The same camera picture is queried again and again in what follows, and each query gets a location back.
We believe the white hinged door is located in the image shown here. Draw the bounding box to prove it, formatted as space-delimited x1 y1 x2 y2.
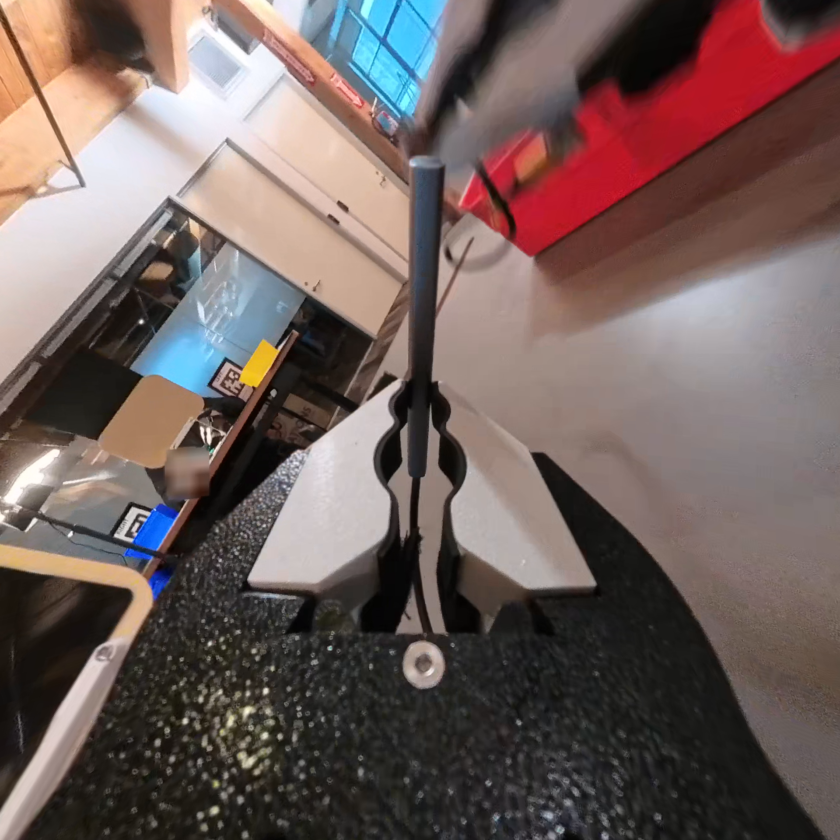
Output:
246 72 411 260

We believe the white printed tag board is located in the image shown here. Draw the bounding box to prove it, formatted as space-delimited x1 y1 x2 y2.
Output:
209 360 253 401
113 502 160 543

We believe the yellow sticky note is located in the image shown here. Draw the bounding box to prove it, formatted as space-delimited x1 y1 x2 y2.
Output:
239 339 282 389

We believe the cardboard box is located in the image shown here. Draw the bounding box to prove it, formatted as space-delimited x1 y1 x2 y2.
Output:
279 390 349 441

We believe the blue plastic bin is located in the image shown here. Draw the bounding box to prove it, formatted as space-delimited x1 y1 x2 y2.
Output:
123 504 179 560

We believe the dark grey usb hub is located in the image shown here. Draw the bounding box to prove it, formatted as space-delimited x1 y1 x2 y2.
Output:
407 156 447 478

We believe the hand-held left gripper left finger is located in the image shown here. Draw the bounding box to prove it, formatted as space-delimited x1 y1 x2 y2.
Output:
247 377 411 618

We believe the black hub cable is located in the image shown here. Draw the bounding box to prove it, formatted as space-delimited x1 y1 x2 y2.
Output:
407 476 435 634

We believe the red wall sign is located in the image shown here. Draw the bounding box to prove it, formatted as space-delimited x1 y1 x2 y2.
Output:
262 28 317 88
328 71 366 109

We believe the red plastic bin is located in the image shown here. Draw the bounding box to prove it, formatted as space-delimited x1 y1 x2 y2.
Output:
459 0 840 258

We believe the glass partition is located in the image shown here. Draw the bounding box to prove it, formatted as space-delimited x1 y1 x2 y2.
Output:
0 197 385 473

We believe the blue-lit window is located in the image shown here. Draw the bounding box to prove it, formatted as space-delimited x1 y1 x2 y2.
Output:
311 0 454 116

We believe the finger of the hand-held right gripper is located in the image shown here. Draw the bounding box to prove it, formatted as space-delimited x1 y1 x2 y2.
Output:
451 12 632 166
408 0 484 143

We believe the black tripod pole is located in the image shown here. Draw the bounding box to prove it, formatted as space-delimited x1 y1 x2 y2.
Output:
0 505 178 563

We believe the white door with handle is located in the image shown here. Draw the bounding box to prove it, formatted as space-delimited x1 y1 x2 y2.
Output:
177 139 408 339

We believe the white air vent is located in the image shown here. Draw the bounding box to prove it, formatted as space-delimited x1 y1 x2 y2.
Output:
189 31 252 97

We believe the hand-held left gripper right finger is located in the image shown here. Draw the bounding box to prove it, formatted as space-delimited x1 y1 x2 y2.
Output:
430 377 599 619

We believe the wooden beam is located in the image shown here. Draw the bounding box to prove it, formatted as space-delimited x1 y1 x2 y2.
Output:
213 0 421 178

